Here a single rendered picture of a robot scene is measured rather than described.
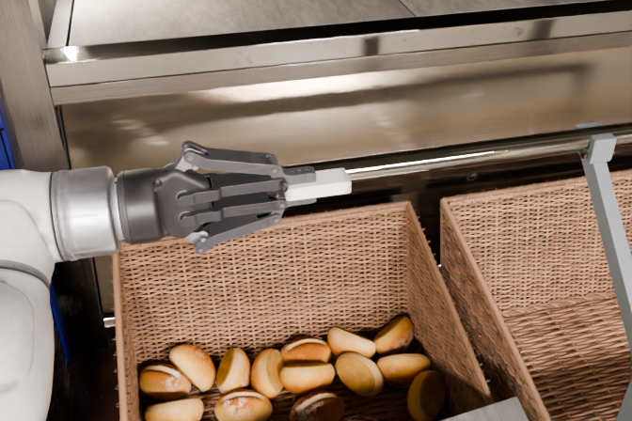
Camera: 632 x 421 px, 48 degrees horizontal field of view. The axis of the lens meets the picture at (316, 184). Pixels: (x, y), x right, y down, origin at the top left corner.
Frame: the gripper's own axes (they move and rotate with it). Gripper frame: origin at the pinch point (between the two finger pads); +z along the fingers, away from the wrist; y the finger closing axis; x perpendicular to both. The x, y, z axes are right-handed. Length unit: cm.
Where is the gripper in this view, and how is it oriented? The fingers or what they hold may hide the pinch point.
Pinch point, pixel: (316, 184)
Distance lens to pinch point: 74.7
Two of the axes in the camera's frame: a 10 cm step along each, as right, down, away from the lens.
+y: 0.0, 8.3, 5.5
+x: 2.2, 5.4, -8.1
